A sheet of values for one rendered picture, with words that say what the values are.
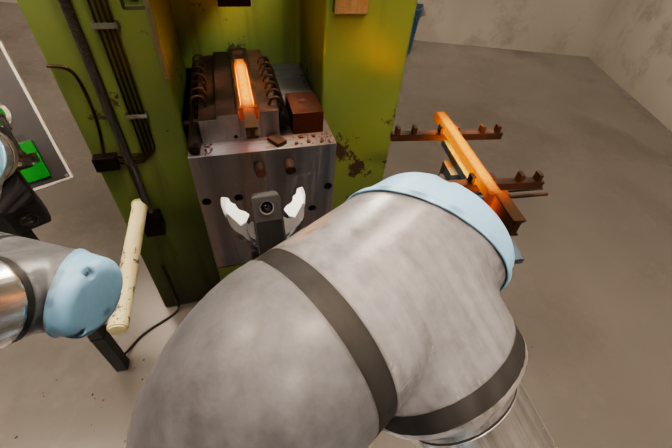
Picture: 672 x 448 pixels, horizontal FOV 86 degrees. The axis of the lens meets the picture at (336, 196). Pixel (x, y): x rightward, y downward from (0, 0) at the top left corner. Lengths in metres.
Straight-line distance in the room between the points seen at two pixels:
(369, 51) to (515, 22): 3.96
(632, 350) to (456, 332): 1.92
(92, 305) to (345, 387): 0.28
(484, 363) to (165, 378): 0.16
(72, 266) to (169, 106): 0.77
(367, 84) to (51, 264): 0.95
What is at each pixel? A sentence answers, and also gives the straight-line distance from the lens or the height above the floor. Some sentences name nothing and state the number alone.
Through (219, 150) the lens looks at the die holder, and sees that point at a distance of 0.96.
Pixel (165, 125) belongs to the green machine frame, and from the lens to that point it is 1.14.
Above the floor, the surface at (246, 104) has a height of 1.01.
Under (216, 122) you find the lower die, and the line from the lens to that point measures 0.97.
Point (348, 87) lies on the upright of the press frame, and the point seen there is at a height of 0.97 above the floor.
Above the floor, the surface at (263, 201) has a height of 1.08.
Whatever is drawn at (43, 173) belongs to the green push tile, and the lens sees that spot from 0.90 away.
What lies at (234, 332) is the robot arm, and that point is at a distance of 0.17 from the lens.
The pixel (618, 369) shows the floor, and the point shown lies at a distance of 2.02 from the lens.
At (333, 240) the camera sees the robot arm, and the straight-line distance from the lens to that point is 0.19.
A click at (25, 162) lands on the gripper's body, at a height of 1.12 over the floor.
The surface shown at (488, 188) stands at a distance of 0.84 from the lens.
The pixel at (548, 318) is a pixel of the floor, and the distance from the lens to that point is 1.99.
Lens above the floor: 1.46
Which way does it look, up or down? 42 degrees down
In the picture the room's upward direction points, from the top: 5 degrees clockwise
